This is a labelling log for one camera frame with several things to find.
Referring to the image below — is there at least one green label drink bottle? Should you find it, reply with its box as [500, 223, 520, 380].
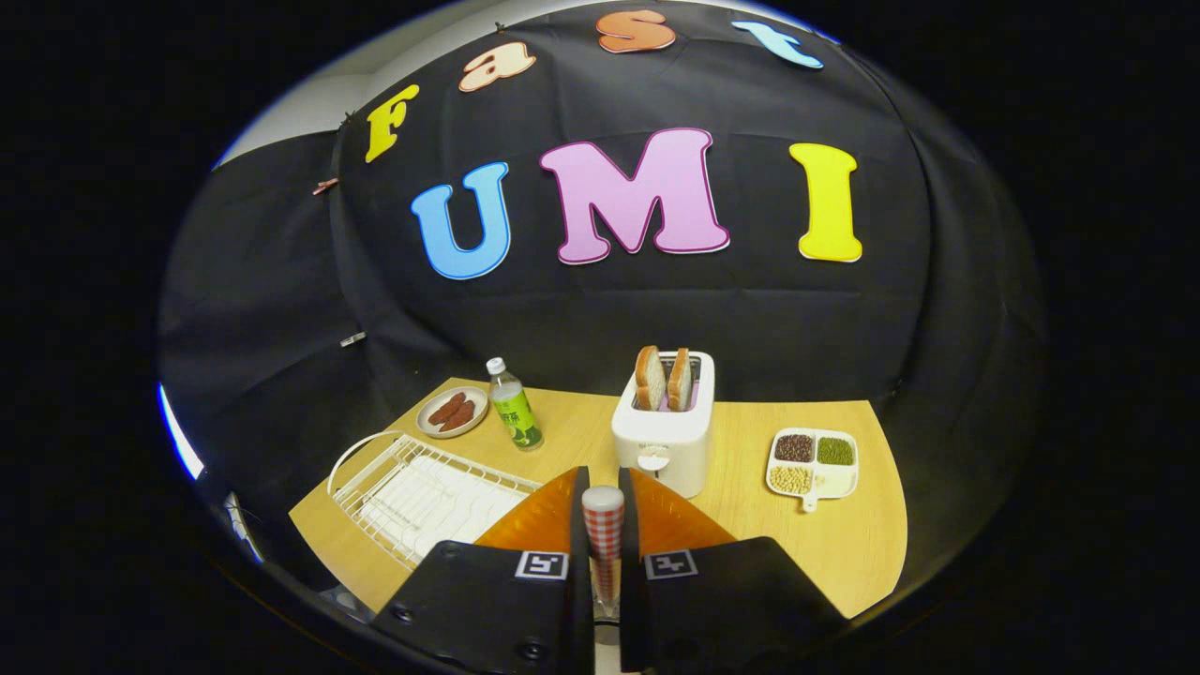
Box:
[486, 357, 545, 452]

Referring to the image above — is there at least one small beige saucer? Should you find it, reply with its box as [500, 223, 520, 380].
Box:
[415, 385, 489, 440]

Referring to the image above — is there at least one white toaster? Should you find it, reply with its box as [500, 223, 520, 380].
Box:
[611, 351, 716, 500]

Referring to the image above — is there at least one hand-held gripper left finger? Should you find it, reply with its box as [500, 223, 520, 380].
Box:
[370, 466, 596, 675]

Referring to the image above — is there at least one black backdrop cloth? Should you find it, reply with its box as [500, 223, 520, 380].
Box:
[157, 0, 1046, 601]

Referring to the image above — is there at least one white divided snack dish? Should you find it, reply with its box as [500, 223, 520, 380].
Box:
[766, 427, 860, 514]

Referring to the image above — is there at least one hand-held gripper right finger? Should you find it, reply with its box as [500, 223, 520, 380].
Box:
[616, 467, 849, 674]

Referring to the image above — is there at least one white wire dish rack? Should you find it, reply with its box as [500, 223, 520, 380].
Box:
[326, 430, 545, 571]

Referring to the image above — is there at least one red checked handle spoon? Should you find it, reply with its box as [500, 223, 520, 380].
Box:
[581, 486, 626, 620]

